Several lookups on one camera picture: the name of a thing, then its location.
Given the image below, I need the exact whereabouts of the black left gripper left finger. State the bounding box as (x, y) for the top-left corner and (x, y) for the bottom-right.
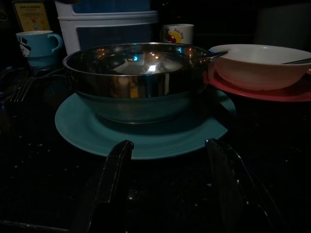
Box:
(70, 139), (135, 233)

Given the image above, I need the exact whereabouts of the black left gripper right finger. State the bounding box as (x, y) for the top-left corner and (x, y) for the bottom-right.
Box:
(205, 138), (289, 233)

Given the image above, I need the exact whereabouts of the teal plate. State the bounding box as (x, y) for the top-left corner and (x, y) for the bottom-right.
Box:
(54, 89), (236, 160)

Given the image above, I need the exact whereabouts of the shiny steel mixing bowl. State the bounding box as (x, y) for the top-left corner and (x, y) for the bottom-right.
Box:
(62, 42), (216, 125)

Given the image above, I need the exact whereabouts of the pink plate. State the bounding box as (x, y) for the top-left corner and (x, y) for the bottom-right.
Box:
(205, 69), (311, 102)

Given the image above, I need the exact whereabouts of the white bowl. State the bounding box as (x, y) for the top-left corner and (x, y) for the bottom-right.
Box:
(210, 44), (311, 91)

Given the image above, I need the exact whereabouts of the silver metal fork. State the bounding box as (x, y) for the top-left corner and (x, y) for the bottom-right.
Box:
(9, 79), (34, 102)
(0, 69), (29, 98)

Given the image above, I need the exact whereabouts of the blue mug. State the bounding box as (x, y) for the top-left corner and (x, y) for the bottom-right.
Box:
(16, 31), (64, 68)

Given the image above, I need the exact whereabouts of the white plastic drawer container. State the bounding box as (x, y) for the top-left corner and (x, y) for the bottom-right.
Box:
(54, 0), (160, 55)

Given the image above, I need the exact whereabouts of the white mug with cartoon print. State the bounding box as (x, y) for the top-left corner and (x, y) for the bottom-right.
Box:
(160, 23), (195, 46)

